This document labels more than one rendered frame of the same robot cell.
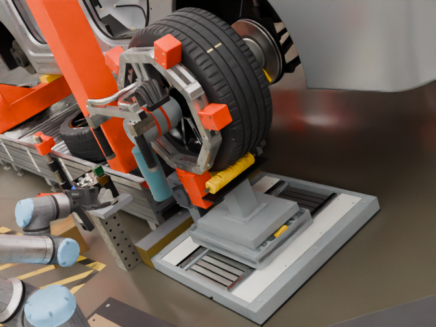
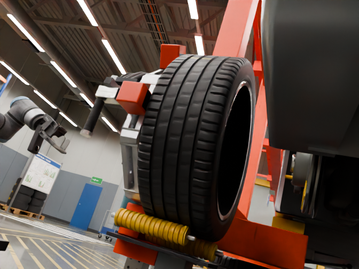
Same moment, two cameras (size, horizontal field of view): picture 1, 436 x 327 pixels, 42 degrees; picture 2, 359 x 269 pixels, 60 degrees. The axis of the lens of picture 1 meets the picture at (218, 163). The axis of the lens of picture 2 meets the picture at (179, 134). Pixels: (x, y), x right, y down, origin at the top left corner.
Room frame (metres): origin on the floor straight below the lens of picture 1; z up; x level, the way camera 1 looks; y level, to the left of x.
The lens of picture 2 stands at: (1.56, -0.86, 0.47)
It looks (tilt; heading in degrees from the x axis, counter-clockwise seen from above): 19 degrees up; 54
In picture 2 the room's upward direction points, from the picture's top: 17 degrees clockwise
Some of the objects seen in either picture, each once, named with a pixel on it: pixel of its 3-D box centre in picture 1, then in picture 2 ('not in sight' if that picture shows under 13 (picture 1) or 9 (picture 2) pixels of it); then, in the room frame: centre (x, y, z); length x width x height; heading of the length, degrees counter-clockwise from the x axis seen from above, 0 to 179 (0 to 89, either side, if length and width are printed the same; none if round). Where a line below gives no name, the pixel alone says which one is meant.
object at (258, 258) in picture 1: (248, 226); not in sight; (2.32, -0.02, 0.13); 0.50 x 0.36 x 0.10; 31
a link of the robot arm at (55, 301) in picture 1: (56, 318); not in sight; (1.55, 0.67, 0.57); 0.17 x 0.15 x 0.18; 44
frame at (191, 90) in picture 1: (166, 111); (166, 139); (2.21, 0.11, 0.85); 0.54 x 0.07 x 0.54; 31
